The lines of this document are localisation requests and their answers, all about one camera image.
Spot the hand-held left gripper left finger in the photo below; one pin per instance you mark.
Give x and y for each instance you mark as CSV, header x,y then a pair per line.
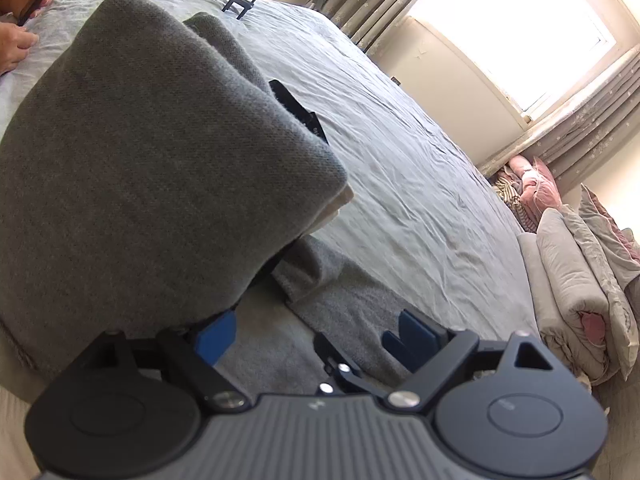
x,y
216,336

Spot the black folded garment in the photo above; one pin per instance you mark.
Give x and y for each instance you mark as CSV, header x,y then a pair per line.
x,y
300,110

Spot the cream folded garment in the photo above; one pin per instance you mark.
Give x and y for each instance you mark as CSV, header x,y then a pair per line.
x,y
332,205

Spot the grey folded garment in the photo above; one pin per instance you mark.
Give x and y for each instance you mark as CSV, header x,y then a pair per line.
x,y
225,45

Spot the folded grey quilt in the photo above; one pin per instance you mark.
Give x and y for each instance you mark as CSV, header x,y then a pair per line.
x,y
565,270

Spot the small black phone stand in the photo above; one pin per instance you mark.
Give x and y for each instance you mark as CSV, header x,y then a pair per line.
x,y
242,2

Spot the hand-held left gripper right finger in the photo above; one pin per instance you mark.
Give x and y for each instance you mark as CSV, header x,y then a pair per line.
x,y
422,337

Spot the grey fleece garment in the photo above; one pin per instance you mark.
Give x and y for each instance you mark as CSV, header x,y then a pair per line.
x,y
150,160

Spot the bed with grey sheet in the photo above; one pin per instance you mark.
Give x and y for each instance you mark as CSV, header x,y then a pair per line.
x,y
400,185

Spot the grey star-print curtain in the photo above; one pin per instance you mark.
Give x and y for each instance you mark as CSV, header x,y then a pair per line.
x,y
370,5
575,130

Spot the pink clothes pile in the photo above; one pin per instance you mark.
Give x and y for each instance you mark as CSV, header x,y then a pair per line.
x,y
530,190

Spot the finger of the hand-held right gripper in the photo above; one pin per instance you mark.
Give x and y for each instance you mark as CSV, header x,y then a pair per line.
x,y
392,352

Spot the grey pillow with pink trim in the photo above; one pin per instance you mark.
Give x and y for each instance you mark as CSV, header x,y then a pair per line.
x,y
610,230

